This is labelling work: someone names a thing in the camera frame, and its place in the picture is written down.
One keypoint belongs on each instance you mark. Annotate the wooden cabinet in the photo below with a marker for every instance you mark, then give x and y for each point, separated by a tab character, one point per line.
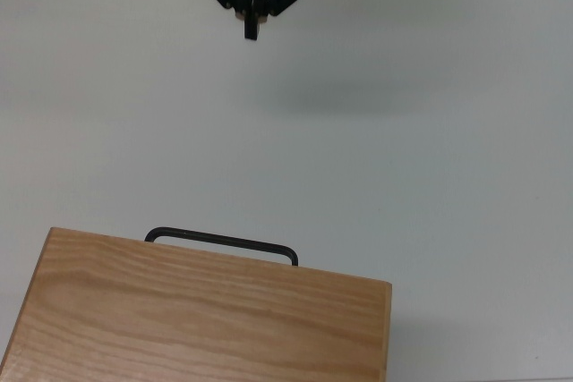
201	319

